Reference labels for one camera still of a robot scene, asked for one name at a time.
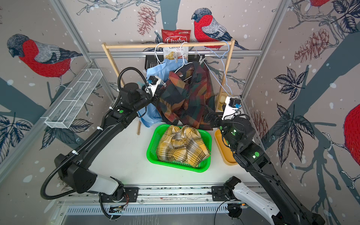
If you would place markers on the dark multicolour plaid shirt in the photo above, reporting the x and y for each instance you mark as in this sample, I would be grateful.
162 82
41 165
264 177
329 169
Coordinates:
187 93

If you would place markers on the white wire mesh shelf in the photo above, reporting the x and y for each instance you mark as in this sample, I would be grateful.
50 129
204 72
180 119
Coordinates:
67 110

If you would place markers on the wooden clothes rack frame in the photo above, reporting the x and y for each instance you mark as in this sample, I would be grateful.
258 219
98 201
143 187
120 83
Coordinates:
224 87

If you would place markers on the grey clothespin on rail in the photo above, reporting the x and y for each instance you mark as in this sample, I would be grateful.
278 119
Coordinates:
201 59

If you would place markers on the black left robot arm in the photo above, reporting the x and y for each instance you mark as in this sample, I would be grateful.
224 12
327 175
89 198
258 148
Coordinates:
73 168

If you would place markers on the red Chuba chips bag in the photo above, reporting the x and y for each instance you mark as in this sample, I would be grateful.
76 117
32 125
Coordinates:
175 37

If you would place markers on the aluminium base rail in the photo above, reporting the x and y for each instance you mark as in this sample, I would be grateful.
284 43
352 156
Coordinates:
163 193

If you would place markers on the light blue long-sleeve shirt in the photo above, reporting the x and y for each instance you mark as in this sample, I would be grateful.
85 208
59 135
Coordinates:
159 75

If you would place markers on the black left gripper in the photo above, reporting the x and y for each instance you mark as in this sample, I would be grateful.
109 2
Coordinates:
156 96

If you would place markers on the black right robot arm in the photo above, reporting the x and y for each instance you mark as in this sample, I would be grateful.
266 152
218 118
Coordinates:
283 208

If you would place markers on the green plastic mesh basket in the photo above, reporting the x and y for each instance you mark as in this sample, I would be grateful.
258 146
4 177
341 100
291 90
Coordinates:
152 157

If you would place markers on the black wall-mounted basket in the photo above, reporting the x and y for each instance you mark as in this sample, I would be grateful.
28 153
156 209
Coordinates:
151 61

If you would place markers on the yellow plastic tray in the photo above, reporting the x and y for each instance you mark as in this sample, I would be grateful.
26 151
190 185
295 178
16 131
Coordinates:
225 152

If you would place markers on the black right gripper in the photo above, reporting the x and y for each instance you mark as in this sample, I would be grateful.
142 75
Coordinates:
218 119

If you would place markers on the white cassava chips bag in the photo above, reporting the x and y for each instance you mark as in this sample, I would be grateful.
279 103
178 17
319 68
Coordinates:
174 53

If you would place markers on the yellow plaid long-sleeve shirt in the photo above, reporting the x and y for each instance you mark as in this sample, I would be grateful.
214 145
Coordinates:
182 145

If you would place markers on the aluminium frame corner post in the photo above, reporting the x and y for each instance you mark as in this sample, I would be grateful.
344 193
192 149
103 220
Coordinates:
75 34

